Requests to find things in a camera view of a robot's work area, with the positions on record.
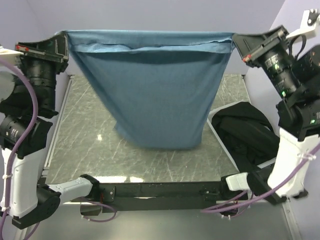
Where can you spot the black garment pile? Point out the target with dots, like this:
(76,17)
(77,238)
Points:
(247,135)

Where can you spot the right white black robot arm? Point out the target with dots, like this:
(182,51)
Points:
(296,78)

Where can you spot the blue fabric pillowcase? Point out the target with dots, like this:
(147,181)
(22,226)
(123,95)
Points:
(158,85)

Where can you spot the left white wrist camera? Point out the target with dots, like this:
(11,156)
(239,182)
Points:
(9,55)

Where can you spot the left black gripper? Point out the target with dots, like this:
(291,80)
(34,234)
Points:
(54,49)

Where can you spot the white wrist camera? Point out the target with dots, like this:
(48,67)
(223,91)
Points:
(308,26)
(9,55)

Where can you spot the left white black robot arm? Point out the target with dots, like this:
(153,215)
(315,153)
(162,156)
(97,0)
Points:
(28,102)

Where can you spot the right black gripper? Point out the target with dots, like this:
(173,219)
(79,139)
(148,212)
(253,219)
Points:
(252,47)

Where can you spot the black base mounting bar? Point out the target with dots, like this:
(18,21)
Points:
(150,196)

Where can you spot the white laundry basket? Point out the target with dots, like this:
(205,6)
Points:
(210,116)

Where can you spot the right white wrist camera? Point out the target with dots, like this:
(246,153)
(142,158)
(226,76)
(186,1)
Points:
(308,26)

